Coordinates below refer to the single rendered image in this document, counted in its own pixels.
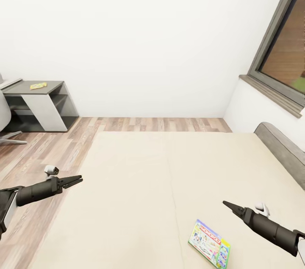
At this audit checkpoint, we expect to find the jigsaw puzzle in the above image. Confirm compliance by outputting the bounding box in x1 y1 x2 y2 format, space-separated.
30 83 47 90

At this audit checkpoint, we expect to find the board game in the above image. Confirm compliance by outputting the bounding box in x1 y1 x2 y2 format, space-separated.
189 219 231 269

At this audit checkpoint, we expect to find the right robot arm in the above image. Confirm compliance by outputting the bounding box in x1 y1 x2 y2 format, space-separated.
223 201 305 265

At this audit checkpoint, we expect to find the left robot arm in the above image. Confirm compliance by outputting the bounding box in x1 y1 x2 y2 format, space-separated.
0 165 83 240

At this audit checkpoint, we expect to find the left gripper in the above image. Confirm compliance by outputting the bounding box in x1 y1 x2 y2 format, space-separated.
32 175 83 202

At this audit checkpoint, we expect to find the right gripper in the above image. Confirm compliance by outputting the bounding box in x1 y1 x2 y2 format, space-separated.
223 201 280 245

